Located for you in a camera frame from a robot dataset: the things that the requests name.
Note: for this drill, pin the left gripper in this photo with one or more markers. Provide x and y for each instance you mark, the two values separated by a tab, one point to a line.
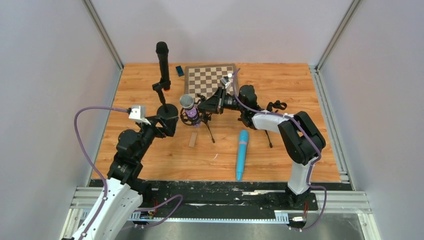
158	123

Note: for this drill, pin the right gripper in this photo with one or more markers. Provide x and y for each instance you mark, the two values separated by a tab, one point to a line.
218	101

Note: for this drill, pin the black round-base mic stand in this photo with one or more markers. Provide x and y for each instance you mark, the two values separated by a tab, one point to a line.
166	109

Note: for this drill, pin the purple glitter microphone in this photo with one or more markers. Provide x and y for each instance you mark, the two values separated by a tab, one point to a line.
189	113

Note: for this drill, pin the black microphone orange end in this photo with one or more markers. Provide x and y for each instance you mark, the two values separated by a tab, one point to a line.
162	52

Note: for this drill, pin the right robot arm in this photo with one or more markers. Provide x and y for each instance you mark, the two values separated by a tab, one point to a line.
302	139

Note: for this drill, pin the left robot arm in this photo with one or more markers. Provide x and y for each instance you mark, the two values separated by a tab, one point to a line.
123	192

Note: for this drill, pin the black clip tripod mic stand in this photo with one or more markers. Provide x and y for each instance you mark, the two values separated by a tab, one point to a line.
275	107

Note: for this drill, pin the chessboard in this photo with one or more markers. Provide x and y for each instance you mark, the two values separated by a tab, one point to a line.
204	80

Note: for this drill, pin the small wooden block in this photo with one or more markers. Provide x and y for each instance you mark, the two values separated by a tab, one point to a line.
192	140

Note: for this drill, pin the blue microphone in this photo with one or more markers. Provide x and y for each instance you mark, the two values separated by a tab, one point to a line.
241	154

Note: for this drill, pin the blue toy brick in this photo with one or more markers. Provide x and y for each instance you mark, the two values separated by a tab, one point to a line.
179	71

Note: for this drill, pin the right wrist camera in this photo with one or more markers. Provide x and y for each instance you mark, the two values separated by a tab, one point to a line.
226	81

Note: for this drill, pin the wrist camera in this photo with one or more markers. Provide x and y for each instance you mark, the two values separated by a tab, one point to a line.
226	81
138	114

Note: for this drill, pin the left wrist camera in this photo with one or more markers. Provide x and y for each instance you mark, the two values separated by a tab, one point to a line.
138	114

